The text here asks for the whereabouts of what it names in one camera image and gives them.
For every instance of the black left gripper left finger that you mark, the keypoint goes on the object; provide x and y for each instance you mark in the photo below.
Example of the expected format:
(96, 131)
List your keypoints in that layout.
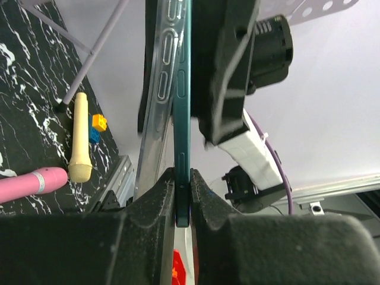
(133, 245)

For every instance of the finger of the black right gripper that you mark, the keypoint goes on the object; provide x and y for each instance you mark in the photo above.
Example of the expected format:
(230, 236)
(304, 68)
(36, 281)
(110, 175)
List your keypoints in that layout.
(148, 57)

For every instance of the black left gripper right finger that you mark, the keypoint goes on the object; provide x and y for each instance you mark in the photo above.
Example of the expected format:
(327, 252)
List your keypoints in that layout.
(234, 248)

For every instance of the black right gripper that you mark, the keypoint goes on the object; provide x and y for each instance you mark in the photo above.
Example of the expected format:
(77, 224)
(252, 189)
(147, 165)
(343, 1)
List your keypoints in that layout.
(224, 47)

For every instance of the phone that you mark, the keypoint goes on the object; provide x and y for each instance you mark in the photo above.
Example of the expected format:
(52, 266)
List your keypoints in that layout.
(181, 124)

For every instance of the clear phone case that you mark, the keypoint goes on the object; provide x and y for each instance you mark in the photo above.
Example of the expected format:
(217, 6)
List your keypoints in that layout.
(169, 23)

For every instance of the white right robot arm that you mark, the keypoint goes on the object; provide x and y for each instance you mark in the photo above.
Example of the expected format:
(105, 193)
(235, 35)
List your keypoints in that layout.
(258, 168)

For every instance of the lilac music stand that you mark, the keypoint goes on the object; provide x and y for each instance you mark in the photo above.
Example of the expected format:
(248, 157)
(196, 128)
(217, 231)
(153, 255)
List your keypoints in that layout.
(296, 12)

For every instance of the cream wooden toy microphone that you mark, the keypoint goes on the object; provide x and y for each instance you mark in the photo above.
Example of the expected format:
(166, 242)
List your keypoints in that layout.
(80, 165)

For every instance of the blue toy brick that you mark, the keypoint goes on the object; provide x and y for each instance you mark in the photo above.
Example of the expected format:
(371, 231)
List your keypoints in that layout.
(93, 134)

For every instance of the yellow toy brick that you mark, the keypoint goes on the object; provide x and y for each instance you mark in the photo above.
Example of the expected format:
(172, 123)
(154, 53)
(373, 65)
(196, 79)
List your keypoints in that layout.
(99, 122)

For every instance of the pink toy microphone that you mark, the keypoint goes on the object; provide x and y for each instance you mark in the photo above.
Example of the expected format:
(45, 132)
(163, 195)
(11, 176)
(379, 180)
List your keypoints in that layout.
(40, 181)

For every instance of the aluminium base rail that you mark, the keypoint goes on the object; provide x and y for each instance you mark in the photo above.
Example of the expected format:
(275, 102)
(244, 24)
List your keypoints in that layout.
(118, 190)

